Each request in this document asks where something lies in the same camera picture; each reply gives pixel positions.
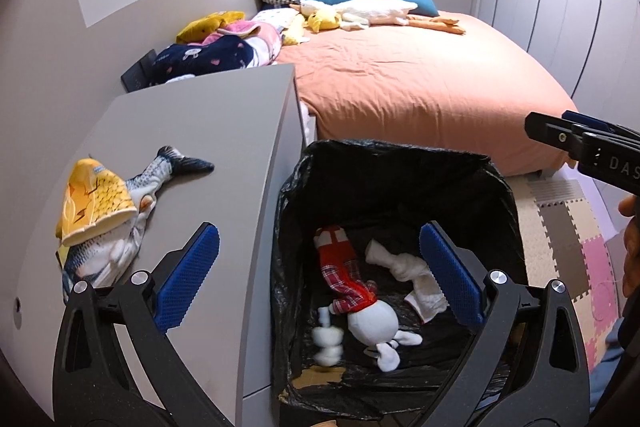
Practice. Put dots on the white crumpled sock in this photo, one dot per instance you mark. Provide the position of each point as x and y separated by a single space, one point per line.
400 267

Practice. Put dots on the pink printed blanket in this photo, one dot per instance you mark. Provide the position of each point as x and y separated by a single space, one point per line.
262 39

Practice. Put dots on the navy printed blanket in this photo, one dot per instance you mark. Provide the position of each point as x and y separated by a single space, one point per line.
205 57

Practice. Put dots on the black wall panel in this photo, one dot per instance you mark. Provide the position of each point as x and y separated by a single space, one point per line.
137 74

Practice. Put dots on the white goose plush toy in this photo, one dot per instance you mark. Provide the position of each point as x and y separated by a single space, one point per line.
380 9

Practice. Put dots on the yellow plush cushion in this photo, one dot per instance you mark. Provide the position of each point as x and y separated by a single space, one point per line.
210 27

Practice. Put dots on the bed with orange sheet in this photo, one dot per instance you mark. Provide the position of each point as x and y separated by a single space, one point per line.
425 92

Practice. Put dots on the person's right hand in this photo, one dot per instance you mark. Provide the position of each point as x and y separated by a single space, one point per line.
629 207

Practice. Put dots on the white doll in red plaid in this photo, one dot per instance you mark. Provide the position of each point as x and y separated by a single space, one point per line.
372 322

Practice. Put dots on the grey fish plush toy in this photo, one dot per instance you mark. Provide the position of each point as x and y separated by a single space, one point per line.
150 177

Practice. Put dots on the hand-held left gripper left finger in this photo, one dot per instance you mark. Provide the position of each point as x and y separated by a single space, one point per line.
192 277

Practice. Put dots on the yellow duck plush toy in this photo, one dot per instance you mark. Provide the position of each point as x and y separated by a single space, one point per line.
322 19

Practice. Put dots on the foam puzzle floor mat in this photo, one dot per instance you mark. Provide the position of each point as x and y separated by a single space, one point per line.
570 237

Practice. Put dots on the yellow printed cloth bag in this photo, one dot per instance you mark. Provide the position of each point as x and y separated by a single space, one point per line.
95 202

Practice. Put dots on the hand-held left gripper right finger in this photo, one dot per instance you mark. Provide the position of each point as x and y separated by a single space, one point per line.
450 277

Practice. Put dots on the trash bin with black bag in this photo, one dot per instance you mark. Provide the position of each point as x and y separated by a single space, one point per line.
390 187

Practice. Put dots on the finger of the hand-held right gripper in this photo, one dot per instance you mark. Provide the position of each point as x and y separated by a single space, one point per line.
560 138
585 119

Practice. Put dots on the white wardrobe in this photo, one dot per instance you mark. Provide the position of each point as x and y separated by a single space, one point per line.
550 7

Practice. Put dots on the person's leg in jeans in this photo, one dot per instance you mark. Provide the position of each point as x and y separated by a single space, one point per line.
607 367

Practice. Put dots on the small white plastic toy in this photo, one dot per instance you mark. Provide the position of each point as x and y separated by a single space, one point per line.
326 339

